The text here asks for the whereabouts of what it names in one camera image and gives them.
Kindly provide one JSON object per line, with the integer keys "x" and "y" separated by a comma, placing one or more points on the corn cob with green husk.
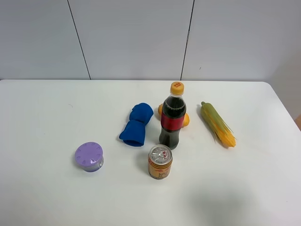
{"x": 217, "y": 125}

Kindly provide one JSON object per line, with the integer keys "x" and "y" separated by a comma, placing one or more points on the cola bottle with yellow cap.
{"x": 172, "y": 116}

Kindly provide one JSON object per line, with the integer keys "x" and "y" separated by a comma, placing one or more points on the blue crumpled cloth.
{"x": 135, "y": 130}

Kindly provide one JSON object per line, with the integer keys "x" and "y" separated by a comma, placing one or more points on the orange fruit behind bottle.
{"x": 186, "y": 117}

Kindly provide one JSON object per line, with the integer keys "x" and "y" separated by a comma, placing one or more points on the gold energy drink can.
{"x": 160, "y": 159}

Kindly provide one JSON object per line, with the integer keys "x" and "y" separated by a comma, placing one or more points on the purple lidded round container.
{"x": 89, "y": 156}

